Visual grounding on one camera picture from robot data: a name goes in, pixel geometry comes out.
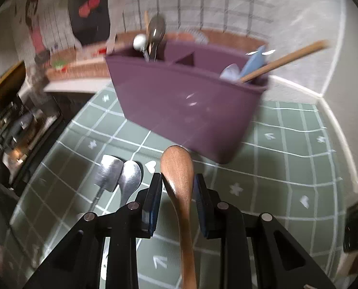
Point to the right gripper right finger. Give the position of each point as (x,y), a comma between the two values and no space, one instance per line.
(211,218)

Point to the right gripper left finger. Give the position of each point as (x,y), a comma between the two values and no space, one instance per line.
(149,199)

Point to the white spoon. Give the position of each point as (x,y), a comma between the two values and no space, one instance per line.
(231,73)

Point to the purple utensil holder box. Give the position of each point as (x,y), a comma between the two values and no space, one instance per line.
(181,97)

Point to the gas stove burner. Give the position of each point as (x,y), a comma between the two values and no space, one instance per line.
(23,130)

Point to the small metal measuring scoop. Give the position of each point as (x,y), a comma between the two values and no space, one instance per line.
(107,177)

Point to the cartoon kitchen wall sticker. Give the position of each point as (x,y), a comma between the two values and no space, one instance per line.
(53,33)

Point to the metal spoon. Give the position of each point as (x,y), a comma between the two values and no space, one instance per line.
(129,181)

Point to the green grid table mat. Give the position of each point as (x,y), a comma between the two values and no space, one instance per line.
(286,167)

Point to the dark smoky plastic spoon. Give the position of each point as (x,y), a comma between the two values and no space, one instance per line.
(156,33)

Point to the light blue plastic spoon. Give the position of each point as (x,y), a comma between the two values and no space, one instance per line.
(256,61)

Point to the brown wooden spoon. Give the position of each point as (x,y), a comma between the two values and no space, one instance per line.
(178,177)

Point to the white round-headed utensil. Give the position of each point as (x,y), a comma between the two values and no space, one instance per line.
(140,43)

